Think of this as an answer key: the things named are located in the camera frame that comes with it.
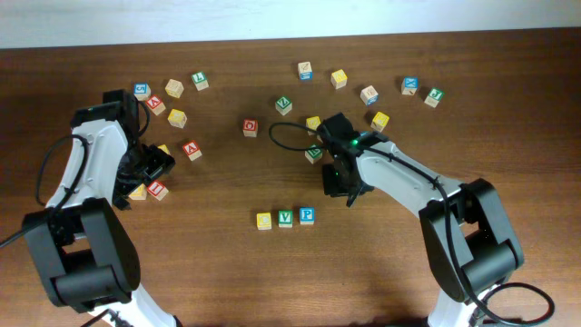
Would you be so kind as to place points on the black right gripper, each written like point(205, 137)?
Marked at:
point(337, 180)

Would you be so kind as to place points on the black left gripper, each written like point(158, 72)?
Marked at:
point(148, 168)

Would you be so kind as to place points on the blue P letter block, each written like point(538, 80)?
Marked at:
point(307, 215)

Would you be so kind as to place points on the green V letter block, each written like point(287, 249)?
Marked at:
point(285, 219)

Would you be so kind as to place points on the yellow C letter block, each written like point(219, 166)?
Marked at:
point(263, 221)

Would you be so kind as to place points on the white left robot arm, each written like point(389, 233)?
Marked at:
point(84, 257)

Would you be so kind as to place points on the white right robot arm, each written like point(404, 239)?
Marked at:
point(471, 245)

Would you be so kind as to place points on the yellow O letter block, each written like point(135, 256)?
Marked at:
point(164, 148)

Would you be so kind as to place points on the red I letter block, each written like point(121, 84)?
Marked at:
point(157, 190)

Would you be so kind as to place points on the yellow Q letter block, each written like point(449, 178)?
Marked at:
point(139, 194)

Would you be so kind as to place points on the green R block upper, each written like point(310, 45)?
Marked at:
point(313, 154)

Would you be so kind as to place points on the red A letter block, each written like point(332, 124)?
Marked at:
point(192, 150)

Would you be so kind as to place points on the yellow block cluster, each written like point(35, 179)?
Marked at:
point(312, 123)
point(177, 118)

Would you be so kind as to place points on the red A block far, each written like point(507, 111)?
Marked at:
point(155, 104)

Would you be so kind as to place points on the yellow block right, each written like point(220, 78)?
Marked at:
point(379, 121)

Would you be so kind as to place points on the blue 5 number block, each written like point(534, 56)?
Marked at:
point(142, 91)

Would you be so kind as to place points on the yellow sided plain block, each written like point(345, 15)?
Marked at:
point(174, 88)

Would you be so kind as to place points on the orange sided plain block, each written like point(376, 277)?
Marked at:
point(369, 95)

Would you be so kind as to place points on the green Z letter block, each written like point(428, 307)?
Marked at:
point(283, 105)

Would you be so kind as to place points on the yellow block far top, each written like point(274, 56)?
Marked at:
point(338, 79)

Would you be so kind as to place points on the green L letter block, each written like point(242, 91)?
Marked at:
point(200, 81)

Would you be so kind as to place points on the red O letter block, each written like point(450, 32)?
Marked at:
point(250, 128)

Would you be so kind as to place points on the blue sided top block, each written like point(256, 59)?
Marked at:
point(305, 71)

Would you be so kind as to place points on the blue X letter block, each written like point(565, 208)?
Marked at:
point(410, 85)

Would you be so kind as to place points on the green J letter block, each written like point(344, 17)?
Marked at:
point(434, 96)

